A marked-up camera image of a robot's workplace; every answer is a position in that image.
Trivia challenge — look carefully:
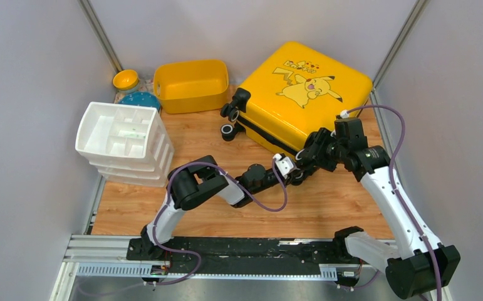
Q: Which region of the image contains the yellow Pikachu suitcase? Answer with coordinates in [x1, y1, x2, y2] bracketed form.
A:
[220, 41, 373, 157]

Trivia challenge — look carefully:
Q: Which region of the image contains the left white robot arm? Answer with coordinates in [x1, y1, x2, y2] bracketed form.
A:
[139, 154, 317, 260]

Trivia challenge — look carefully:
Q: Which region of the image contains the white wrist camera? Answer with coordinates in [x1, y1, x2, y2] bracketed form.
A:
[273, 154, 297, 179]
[340, 110, 350, 119]

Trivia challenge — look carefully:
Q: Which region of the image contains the white plastic drawer organizer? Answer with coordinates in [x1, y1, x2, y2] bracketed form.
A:
[75, 102, 174, 187]

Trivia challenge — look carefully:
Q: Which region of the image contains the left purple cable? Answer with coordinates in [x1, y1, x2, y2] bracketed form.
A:
[141, 154, 288, 286]

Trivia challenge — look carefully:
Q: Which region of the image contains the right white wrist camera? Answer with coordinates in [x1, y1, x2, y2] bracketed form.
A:
[340, 110, 350, 119]

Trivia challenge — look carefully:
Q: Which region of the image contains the yellow bowl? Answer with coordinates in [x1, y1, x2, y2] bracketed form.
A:
[112, 69, 140, 92]

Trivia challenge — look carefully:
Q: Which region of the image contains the teal dotted plate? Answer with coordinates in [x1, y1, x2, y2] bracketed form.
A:
[118, 92, 161, 110]

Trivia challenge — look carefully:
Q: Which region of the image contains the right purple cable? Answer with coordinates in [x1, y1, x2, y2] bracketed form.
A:
[336, 104, 444, 301]

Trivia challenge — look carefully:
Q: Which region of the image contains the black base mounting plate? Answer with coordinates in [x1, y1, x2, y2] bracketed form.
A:
[126, 236, 366, 286]

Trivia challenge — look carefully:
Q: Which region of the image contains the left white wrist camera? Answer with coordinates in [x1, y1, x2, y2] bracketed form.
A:
[273, 154, 297, 179]

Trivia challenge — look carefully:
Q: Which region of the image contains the purple cable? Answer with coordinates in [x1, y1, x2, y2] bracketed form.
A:
[141, 154, 288, 286]
[336, 104, 444, 301]

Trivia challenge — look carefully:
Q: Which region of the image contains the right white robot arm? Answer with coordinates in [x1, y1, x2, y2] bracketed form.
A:
[296, 117, 460, 299]

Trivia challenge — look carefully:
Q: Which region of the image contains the patterned cloth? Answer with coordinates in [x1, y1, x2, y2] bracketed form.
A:
[114, 78, 153, 103]

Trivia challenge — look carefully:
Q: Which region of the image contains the aluminium frame rail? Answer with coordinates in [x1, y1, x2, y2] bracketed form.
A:
[49, 174, 454, 301]

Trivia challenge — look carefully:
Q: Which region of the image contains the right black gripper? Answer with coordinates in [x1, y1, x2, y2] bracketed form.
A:
[299, 128, 346, 172]

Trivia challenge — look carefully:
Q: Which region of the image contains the yellow plastic basket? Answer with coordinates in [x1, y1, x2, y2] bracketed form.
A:
[152, 60, 229, 114]

